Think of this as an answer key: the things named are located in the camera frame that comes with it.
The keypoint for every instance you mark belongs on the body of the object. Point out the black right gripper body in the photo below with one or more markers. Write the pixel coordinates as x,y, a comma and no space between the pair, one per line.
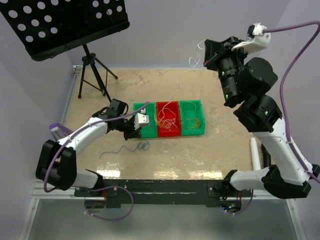
227,62

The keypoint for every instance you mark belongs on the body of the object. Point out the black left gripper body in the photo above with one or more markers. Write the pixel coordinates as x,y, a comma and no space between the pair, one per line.
127,126

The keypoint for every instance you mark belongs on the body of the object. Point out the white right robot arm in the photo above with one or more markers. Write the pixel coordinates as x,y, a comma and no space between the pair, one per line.
245,84

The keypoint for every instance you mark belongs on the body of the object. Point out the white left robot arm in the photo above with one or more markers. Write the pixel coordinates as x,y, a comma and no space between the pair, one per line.
57,164

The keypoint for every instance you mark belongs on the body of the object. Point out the left green plastic bin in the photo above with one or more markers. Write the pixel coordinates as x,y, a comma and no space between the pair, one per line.
150,131

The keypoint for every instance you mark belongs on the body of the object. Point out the green plastic bin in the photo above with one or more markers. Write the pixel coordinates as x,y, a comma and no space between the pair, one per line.
150,131
193,122

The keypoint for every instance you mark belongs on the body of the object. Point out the red plastic bin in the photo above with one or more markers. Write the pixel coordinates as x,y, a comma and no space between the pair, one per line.
168,119

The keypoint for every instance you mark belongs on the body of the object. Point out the right green plastic bin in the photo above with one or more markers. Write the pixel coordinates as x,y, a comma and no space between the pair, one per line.
193,122

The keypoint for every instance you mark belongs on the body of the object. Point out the purple stand device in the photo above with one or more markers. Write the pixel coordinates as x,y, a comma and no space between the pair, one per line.
59,132

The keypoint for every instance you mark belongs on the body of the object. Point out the black microphone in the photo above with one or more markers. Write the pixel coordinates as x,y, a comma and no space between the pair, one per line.
266,157

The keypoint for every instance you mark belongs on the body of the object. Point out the white plastic tube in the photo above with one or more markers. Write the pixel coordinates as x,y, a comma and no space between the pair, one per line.
255,156

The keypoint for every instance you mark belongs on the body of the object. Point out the black music stand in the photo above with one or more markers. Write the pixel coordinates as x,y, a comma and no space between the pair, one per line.
48,28

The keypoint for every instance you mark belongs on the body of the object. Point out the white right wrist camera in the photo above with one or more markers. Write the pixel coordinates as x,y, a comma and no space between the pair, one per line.
256,40

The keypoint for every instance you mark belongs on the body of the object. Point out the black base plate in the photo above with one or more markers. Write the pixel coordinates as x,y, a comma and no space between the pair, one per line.
209,193

